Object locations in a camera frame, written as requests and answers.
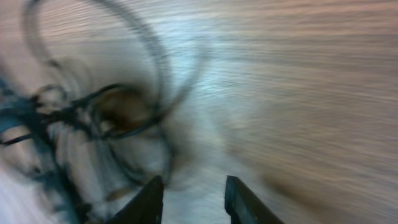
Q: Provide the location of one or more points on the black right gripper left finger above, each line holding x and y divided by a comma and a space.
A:
145, 208

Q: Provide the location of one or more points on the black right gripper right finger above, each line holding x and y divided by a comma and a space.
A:
244, 206

